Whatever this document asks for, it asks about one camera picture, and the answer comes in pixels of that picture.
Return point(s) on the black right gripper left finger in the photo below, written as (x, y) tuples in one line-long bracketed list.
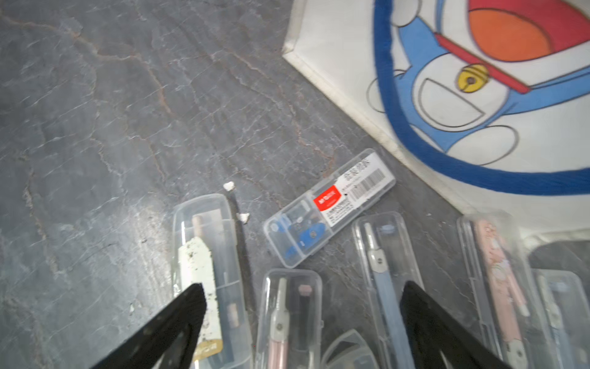
[(168, 340)]

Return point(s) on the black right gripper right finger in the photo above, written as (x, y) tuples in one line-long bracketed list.
[(436, 339)]

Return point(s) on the clear long compass case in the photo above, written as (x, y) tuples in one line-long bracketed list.
[(350, 350)]

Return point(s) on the clear case small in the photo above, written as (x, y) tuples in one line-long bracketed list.
[(204, 251)]

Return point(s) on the clear case with pink compass centre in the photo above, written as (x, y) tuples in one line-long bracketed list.
[(290, 320)]

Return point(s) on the clear case with red label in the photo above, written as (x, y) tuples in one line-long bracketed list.
[(308, 223)]

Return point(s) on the white canvas cartoon tote bag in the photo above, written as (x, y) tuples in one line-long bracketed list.
[(486, 101)]

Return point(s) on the clear case pink compass right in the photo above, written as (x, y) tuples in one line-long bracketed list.
[(511, 318)]

